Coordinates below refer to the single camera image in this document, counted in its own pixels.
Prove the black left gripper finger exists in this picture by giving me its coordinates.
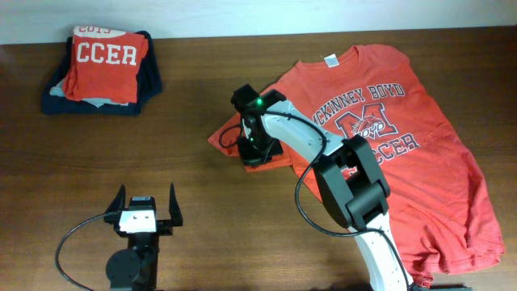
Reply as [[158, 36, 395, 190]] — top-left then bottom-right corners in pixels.
[[103, 184, 126, 223], [168, 183, 183, 226]]

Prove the red McKinney Boyd t-shirt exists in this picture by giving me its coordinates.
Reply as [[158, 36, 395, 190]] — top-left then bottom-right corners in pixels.
[[208, 44, 506, 289]]

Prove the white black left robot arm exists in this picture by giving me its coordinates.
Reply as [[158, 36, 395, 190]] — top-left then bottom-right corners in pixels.
[[103, 186, 183, 291]]

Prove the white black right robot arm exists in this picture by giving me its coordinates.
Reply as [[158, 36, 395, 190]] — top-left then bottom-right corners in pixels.
[[231, 85, 418, 290]]

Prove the folded navy blue shirt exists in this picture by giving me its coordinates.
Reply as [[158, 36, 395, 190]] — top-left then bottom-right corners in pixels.
[[40, 31, 163, 116]]

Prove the folded light blue shirt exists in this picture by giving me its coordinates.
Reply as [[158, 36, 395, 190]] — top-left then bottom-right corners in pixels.
[[49, 79, 129, 108]]

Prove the folded red soccer shirt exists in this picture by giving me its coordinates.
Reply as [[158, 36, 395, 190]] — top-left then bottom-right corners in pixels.
[[61, 26, 149, 104]]

